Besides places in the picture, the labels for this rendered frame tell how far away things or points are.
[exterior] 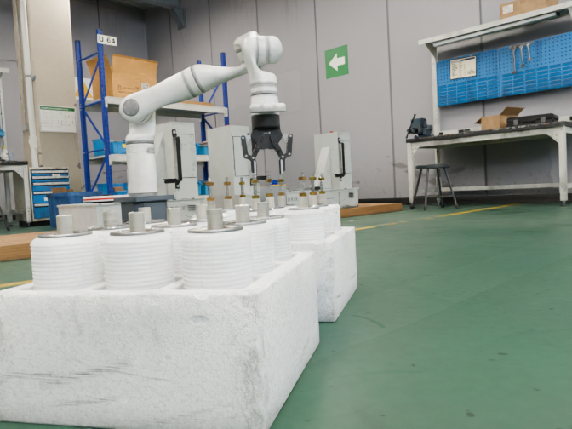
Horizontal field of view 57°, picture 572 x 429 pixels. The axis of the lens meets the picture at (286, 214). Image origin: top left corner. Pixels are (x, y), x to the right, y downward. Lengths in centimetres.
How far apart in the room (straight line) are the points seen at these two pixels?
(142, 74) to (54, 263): 610
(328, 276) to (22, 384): 64
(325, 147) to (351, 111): 233
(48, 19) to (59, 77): 77
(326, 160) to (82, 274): 430
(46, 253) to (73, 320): 11
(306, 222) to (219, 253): 54
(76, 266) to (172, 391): 23
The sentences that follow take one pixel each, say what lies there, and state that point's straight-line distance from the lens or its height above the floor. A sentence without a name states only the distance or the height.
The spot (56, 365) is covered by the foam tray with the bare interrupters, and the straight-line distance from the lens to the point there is 79.
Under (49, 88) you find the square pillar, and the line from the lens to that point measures 784.
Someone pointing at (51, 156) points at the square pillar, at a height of 88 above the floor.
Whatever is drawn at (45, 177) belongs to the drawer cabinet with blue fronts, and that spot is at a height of 57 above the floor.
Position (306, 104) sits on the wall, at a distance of 788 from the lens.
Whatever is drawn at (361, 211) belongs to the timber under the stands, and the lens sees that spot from 498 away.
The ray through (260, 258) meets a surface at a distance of 80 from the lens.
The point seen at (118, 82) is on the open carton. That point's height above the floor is 163.
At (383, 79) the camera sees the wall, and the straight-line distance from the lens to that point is 710.
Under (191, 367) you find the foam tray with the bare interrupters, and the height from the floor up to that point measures 9.
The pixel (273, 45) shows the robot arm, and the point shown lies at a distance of 140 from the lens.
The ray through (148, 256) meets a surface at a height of 22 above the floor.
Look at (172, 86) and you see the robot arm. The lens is 174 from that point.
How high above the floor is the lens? 31
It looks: 3 degrees down
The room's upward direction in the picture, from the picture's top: 3 degrees counter-clockwise
